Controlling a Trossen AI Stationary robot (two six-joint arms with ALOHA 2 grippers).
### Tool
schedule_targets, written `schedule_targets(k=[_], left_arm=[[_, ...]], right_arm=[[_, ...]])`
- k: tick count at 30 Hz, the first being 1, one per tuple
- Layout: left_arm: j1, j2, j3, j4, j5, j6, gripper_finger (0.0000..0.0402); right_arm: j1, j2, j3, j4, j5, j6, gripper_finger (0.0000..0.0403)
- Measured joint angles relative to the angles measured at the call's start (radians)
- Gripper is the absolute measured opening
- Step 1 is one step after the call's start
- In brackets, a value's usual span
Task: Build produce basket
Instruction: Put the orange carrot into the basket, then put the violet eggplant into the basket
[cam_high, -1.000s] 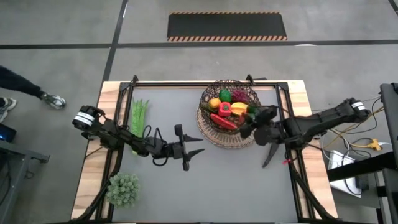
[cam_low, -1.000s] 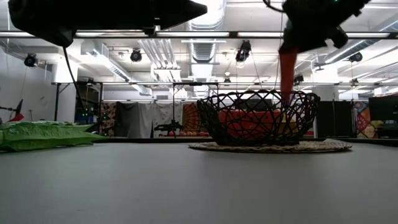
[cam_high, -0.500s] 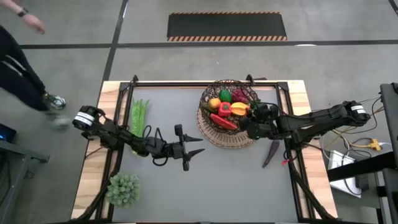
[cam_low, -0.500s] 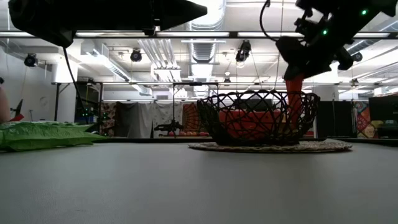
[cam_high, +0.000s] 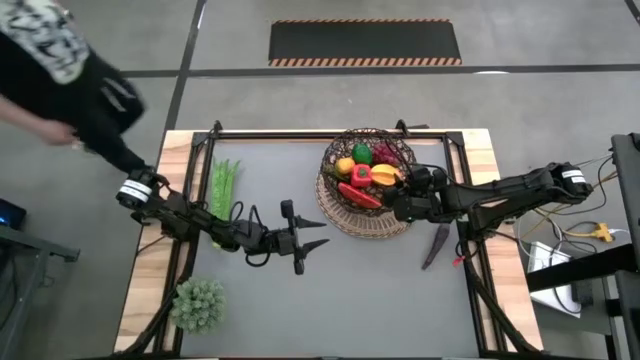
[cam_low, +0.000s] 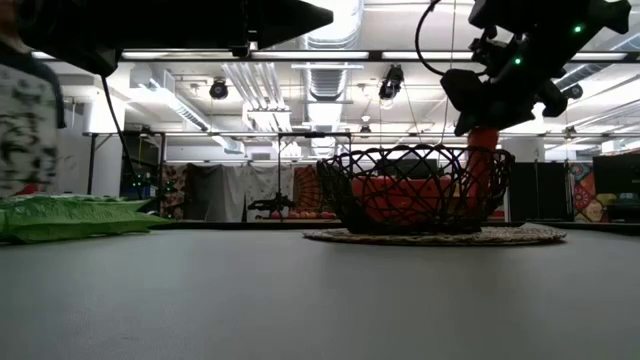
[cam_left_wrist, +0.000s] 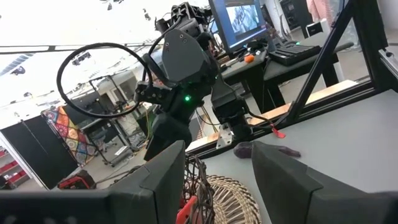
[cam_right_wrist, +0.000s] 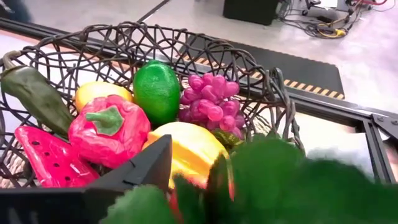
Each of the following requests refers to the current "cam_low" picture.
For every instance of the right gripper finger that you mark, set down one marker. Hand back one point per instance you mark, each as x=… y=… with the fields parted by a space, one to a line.
x=495 y=117

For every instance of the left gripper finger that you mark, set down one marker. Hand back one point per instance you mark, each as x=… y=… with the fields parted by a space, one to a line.
x=285 y=20

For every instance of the orange toy carrot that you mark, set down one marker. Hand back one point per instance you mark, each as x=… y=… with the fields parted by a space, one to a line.
x=482 y=150

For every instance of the red toy bell pepper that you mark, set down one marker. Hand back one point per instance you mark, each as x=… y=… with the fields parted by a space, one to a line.
x=400 y=197

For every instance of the green toy bean bunch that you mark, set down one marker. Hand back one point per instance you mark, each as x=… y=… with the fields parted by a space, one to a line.
x=65 y=220

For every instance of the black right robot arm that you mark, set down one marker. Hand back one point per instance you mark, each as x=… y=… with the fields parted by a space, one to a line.
x=550 y=15

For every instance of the black overhead light bar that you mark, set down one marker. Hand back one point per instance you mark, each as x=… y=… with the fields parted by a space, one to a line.
x=310 y=55

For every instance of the black ceiling spotlight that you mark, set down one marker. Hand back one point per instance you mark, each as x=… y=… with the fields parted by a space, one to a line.
x=218 y=89
x=573 y=91
x=391 y=82

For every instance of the colourful patterned cloth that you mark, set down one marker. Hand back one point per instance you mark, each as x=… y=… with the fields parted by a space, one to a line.
x=585 y=195

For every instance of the round woven placemat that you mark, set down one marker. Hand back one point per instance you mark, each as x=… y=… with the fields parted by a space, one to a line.
x=540 y=235

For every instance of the person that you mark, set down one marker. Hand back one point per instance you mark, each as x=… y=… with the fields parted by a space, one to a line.
x=25 y=125

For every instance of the red patterned cloth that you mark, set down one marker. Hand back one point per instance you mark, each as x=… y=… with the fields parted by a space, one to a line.
x=306 y=190

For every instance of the grey hanging cloth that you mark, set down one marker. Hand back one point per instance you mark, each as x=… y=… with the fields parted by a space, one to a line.
x=220 y=190

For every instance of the silver ventilation duct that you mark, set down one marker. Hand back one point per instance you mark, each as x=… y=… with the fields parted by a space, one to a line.
x=327 y=75

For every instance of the black metal frame stand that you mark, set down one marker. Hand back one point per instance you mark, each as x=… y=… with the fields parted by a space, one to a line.
x=92 y=160
x=315 y=135

